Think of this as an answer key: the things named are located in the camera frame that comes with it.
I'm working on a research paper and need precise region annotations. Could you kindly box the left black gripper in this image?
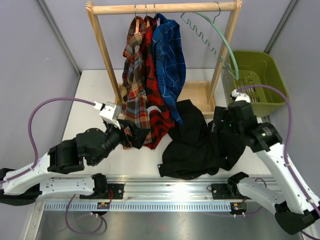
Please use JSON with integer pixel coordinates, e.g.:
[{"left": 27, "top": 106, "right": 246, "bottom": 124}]
[{"left": 91, "top": 119, "right": 151, "bottom": 167}]

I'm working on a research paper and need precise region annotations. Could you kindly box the blue plaid shirt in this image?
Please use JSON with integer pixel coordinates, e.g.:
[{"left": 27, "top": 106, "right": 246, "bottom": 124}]
[{"left": 152, "top": 13, "right": 186, "bottom": 124}]

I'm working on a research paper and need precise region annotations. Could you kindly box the mint green hanger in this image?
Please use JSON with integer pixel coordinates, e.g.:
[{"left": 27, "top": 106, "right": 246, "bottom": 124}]
[{"left": 180, "top": 1, "right": 240, "bottom": 80}]

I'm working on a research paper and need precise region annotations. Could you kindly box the lilac hanger of blue shirt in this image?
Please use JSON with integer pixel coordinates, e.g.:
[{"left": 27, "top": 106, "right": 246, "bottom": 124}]
[{"left": 153, "top": 3, "right": 161, "bottom": 27}]

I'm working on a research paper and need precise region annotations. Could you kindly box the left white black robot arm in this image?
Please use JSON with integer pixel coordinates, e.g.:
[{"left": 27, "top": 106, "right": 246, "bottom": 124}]
[{"left": 0, "top": 120, "right": 150, "bottom": 206}]

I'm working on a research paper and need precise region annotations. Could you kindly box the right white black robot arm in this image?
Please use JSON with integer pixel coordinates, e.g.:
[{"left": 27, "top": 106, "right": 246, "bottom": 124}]
[{"left": 212, "top": 100, "right": 320, "bottom": 235}]

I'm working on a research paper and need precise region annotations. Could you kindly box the brown plaid shirt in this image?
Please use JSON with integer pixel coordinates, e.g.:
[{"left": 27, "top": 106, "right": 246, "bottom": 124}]
[{"left": 122, "top": 16, "right": 150, "bottom": 129}]

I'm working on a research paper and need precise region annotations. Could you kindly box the red black plaid shirt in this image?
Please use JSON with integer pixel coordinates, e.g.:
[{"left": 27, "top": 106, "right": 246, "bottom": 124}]
[{"left": 140, "top": 16, "right": 175, "bottom": 150}]

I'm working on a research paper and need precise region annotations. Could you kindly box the wooden hanger of brown shirt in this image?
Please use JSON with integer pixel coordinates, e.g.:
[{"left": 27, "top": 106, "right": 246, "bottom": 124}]
[{"left": 133, "top": 4, "right": 140, "bottom": 35}]

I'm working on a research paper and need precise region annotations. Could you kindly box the wooden hanger of red shirt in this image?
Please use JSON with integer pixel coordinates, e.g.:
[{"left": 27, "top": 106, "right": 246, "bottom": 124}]
[{"left": 144, "top": 4, "right": 150, "bottom": 28}]

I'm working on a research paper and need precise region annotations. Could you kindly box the wooden clothes rack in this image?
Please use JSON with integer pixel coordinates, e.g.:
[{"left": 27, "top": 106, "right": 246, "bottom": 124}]
[{"left": 86, "top": 0, "right": 243, "bottom": 119}]

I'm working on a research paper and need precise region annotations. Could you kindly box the green plastic basket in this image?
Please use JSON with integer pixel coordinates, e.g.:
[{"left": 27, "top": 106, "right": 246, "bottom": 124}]
[{"left": 222, "top": 50, "right": 289, "bottom": 118}]

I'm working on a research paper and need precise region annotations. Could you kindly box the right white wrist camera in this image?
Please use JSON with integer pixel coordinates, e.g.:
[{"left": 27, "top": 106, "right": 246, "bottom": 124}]
[{"left": 230, "top": 89, "right": 251, "bottom": 103}]

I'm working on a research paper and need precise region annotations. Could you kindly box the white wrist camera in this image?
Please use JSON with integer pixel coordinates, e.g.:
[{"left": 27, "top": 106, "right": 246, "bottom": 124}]
[
  {"left": 94, "top": 101, "right": 121, "bottom": 130},
  {"left": 230, "top": 89, "right": 251, "bottom": 103}
]

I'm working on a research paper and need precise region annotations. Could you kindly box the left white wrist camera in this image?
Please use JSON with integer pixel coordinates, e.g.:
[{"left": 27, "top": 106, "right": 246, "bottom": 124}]
[{"left": 94, "top": 101, "right": 121, "bottom": 130}]

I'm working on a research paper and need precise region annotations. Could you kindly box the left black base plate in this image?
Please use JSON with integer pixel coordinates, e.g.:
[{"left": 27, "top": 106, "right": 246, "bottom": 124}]
[{"left": 79, "top": 183, "right": 125, "bottom": 200}]

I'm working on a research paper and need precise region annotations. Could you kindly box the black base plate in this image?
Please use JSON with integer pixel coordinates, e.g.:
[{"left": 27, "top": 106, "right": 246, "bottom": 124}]
[
  {"left": 206, "top": 183, "right": 251, "bottom": 200},
  {"left": 79, "top": 183, "right": 125, "bottom": 200}
]

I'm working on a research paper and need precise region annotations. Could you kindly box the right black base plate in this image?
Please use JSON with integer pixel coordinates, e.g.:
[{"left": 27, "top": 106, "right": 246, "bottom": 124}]
[{"left": 206, "top": 183, "right": 251, "bottom": 200}]

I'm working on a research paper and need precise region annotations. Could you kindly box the aluminium mounting rail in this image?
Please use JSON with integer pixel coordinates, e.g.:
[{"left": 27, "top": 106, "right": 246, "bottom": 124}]
[{"left": 33, "top": 174, "right": 306, "bottom": 213}]

